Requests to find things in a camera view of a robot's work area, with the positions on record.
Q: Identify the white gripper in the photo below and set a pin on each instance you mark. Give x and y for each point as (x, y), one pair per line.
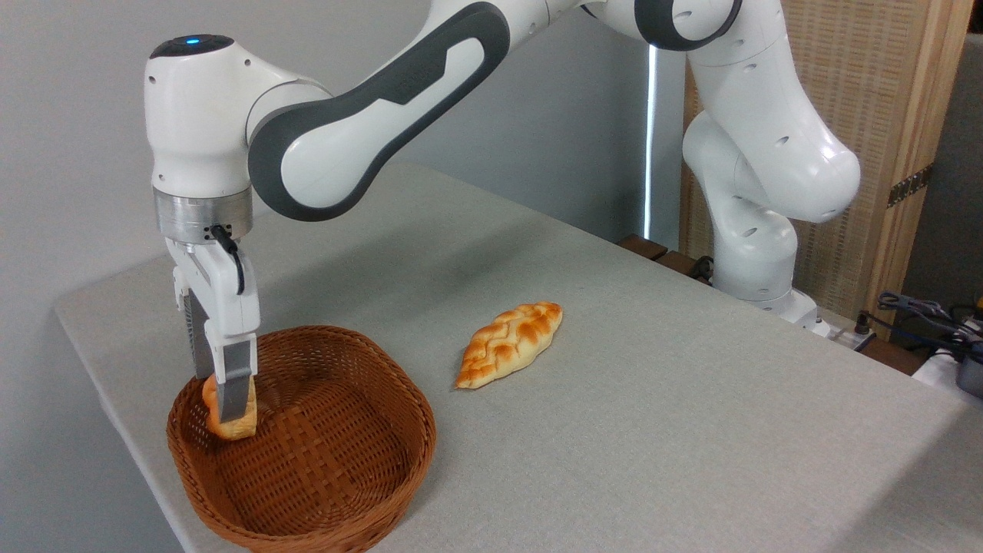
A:
(223, 307)

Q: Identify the small round bread roll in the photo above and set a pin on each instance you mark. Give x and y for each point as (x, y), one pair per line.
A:
(235, 427)

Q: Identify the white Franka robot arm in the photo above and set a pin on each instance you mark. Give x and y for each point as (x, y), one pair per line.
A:
(353, 130)

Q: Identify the black plug at robot base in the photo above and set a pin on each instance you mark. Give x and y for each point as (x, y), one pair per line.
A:
(862, 322)

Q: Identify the braided golden bread loaf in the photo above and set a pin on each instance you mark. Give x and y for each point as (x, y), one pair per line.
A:
(508, 344)

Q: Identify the dark brown wooden block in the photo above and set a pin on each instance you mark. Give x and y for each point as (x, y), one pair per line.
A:
(679, 263)
(643, 246)

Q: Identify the metal screen hinge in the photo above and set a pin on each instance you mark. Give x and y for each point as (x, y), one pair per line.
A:
(910, 186)

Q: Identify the brown wicker basket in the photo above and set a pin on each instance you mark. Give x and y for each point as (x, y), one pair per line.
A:
(322, 461)

